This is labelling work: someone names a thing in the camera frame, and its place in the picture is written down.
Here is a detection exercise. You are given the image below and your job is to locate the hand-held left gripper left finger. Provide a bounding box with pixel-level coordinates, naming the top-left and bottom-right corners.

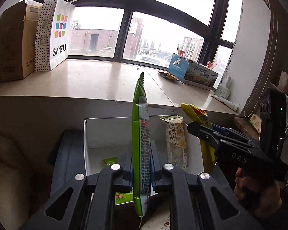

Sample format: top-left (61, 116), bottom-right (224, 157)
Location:
top-left (22, 146), bottom-right (135, 230)

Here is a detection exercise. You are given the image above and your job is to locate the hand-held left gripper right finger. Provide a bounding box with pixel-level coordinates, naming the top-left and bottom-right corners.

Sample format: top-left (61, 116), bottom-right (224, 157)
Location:
top-left (150, 140), bottom-right (264, 230)

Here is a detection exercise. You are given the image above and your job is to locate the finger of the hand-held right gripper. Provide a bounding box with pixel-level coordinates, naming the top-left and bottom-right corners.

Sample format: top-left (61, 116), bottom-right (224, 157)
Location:
top-left (211, 124), bottom-right (252, 144)
top-left (187, 122), bottom-right (261, 151)

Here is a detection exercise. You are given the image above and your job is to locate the yellow snack packet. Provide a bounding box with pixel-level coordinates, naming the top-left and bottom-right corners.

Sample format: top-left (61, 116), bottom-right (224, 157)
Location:
top-left (181, 103), bottom-right (216, 174)

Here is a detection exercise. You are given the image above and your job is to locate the green snack packet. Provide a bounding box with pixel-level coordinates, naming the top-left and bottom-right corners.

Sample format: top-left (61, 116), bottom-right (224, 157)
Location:
top-left (132, 72), bottom-right (151, 228)

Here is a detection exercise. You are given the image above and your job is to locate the white cardboard box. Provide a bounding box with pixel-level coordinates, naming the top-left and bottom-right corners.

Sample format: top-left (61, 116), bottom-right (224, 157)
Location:
top-left (84, 115), bottom-right (207, 205)

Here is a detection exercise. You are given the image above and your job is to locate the person's right forearm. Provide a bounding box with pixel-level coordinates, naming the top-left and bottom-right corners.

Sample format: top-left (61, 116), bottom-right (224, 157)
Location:
top-left (252, 192), bottom-right (288, 230)

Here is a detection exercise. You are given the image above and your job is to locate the person's right hand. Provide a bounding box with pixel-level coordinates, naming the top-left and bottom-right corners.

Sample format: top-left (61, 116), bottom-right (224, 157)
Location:
top-left (233, 168), bottom-right (282, 218)

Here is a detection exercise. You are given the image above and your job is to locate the small green packet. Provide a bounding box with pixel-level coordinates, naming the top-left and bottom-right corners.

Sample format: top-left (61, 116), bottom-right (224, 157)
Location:
top-left (102, 157), bottom-right (135, 205)

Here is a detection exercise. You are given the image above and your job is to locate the beige cookie packet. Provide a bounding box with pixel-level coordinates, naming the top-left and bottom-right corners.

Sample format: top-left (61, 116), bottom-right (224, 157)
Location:
top-left (160, 115), bottom-right (188, 172)

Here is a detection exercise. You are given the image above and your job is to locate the white tube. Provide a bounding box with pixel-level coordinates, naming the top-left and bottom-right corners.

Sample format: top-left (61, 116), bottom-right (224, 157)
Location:
top-left (211, 95), bottom-right (238, 112)

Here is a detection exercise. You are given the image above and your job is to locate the white plastic bottle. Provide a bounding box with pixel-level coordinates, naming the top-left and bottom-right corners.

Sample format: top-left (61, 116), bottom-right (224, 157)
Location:
top-left (215, 75), bottom-right (232, 100)

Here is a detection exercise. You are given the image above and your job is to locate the white red printed packet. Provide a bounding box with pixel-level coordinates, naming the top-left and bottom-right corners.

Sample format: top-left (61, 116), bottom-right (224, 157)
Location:
top-left (144, 211), bottom-right (171, 230)

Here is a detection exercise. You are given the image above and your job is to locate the printed carton box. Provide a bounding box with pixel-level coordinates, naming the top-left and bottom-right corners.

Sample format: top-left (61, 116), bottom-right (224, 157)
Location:
top-left (183, 61), bottom-right (219, 91)

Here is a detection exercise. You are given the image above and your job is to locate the crumpled snack wrapper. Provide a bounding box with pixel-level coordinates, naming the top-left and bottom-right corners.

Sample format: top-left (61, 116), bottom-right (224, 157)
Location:
top-left (158, 71), bottom-right (180, 82)

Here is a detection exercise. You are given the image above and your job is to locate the pink plastic piece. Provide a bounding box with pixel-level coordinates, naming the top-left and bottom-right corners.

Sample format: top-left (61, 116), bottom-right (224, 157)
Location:
top-left (205, 60), bottom-right (219, 71)

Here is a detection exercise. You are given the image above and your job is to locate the blue paper bag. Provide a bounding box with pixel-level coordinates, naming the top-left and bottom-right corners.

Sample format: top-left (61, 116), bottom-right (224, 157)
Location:
top-left (167, 54), bottom-right (189, 81)

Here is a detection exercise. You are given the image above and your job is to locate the marble windowsill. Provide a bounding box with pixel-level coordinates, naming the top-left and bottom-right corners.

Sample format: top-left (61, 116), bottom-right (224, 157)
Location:
top-left (0, 59), bottom-right (243, 115)

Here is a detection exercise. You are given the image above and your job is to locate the beige padded stool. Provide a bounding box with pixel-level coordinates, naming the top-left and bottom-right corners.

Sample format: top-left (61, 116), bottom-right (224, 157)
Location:
top-left (0, 129), bottom-right (60, 221)

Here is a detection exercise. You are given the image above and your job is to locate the light brown cardboard box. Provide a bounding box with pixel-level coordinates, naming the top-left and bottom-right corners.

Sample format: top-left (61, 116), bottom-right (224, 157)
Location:
top-left (23, 0), bottom-right (44, 78)

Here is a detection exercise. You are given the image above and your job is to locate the white dotted shopping bag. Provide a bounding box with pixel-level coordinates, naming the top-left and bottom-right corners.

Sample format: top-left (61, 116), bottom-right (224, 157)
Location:
top-left (34, 0), bottom-right (83, 72)

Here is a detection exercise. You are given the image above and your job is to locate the dark brown cardboard box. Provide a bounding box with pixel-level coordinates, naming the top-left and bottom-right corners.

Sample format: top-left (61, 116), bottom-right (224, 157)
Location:
top-left (0, 0), bottom-right (27, 83)

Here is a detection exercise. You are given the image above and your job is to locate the black window frame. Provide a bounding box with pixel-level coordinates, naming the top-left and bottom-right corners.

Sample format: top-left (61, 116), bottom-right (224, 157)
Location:
top-left (34, 0), bottom-right (243, 67)

